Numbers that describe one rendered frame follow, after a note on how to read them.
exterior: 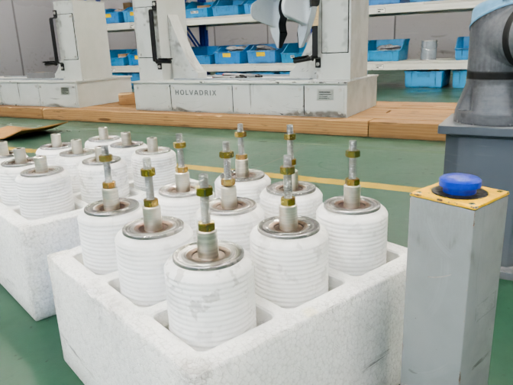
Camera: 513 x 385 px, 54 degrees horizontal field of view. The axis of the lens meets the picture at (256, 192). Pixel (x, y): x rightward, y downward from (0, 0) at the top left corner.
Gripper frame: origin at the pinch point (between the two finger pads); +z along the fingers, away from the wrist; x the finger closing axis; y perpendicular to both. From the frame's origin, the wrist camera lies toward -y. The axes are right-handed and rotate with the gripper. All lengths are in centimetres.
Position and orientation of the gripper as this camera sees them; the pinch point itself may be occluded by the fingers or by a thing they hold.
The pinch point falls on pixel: (293, 37)
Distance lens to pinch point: 74.0
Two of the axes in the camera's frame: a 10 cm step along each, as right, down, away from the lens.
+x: 7.0, 1.8, -6.9
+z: 0.3, 9.6, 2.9
